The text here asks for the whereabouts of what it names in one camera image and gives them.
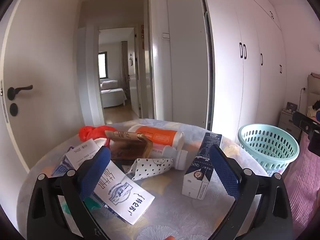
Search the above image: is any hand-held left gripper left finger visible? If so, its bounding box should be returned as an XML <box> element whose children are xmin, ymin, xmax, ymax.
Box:
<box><xmin>26</xmin><ymin>145</ymin><xmax>112</xmax><ymax>240</ymax></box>

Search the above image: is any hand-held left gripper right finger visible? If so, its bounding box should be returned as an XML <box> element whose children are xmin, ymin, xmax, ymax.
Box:
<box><xmin>209</xmin><ymin>144</ymin><xmax>294</xmax><ymax>240</ymax></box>

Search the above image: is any dark blue drink carton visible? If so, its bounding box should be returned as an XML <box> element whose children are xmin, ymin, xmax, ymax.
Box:
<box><xmin>182</xmin><ymin>132</ymin><xmax>222</xmax><ymax>200</ymax></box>

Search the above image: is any red cloth bundle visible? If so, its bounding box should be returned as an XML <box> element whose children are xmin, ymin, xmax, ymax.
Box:
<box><xmin>79</xmin><ymin>126</ymin><xmax>118</xmax><ymax>148</ymax></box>

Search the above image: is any teal perforated plastic basket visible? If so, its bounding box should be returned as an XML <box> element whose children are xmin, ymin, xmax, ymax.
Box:
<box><xmin>237</xmin><ymin>124</ymin><xmax>300</xmax><ymax>174</ymax></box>

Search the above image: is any small white plastic bottle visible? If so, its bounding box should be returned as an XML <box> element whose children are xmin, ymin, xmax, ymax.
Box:
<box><xmin>150</xmin><ymin>145</ymin><xmax>188</xmax><ymax>170</ymax></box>

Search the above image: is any orange and white tube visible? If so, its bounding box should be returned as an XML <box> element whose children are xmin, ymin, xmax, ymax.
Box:
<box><xmin>127</xmin><ymin>125</ymin><xmax>185</xmax><ymax>148</ymax></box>

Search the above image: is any white nightstand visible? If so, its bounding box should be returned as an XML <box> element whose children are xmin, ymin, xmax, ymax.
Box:
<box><xmin>278</xmin><ymin>109</ymin><xmax>302</xmax><ymax>138</ymax></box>

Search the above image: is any black clothing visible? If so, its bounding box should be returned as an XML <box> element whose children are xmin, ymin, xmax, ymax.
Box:
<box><xmin>307</xmin><ymin>100</ymin><xmax>320</xmax><ymax>117</ymax></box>

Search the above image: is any small white blue carton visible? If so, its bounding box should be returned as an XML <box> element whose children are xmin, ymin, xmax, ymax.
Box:
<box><xmin>51</xmin><ymin>140</ymin><xmax>100</xmax><ymax>177</ymax></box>

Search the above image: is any large white milk carton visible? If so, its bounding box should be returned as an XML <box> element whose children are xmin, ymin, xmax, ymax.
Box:
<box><xmin>87</xmin><ymin>160</ymin><xmax>155</xmax><ymax>225</ymax></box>

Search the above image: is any beige padded headboard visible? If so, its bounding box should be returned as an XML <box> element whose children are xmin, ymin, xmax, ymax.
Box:
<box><xmin>306</xmin><ymin>74</ymin><xmax>320</xmax><ymax>110</ymax></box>

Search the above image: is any white heart-patterned pouch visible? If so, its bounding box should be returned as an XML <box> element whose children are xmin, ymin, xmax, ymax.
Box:
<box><xmin>125</xmin><ymin>157</ymin><xmax>174</xmax><ymax>181</ymax></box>

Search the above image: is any bed with pink cover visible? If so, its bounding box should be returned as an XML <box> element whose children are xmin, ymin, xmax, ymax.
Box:
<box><xmin>282</xmin><ymin>130</ymin><xmax>320</xmax><ymax>230</ymax></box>

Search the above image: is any floral tablecloth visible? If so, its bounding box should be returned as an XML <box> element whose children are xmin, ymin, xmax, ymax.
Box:
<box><xmin>16</xmin><ymin>119</ymin><xmax>273</xmax><ymax>240</ymax></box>

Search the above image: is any white wardrobe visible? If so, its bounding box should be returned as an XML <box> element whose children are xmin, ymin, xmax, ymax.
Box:
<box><xmin>200</xmin><ymin>0</ymin><xmax>288</xmax><ymax>140</ymax></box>

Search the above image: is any dark framed window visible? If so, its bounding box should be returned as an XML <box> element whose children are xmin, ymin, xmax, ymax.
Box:
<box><xmin>98</xmin><ymin>52</ymin><xmax>107</xmax><ymax>78</ymax></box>

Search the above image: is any beige curtain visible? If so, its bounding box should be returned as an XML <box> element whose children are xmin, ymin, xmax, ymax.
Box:
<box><xmin>121</xmin><ymin>41</ymin><xmax>129</xmax><ymax>98</ymax></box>

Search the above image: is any white room door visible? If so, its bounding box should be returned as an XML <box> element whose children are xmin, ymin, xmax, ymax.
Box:
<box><xmin>0</xmin><ymin>0</ymin><xmax>83</xmax><ymax>173</ymax></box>

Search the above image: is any wall charger with cable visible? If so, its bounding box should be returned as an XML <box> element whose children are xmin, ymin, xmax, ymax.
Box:
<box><xmin>299</xmin><ymin>87</ymin><xmax>307</xmax><ymax>110</ymax></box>

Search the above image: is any black door handle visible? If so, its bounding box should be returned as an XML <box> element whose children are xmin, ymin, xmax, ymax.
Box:
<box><xmin>7</xmin><ymin>85</ymin><xmax>33</xmax><ymax>99</ymax></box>

